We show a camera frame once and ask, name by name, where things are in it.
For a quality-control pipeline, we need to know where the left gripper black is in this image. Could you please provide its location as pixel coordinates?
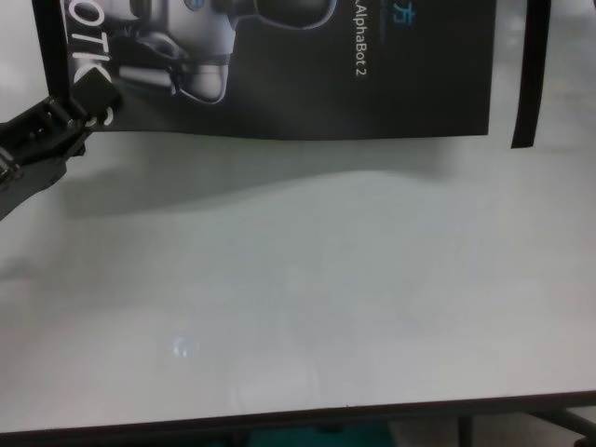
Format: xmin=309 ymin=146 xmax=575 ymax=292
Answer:
xmin=0 ymin=72 xmax=125 ymax=224

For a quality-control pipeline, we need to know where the black robot print poster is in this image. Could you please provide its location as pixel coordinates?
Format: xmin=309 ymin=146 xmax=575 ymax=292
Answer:
xmin=54 ymin=0 xmax=499 ymax=140

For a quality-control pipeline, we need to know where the black metal table frame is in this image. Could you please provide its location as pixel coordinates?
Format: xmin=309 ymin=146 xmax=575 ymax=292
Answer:
xmin=455 ymin=409 xmax=596 ymax=447

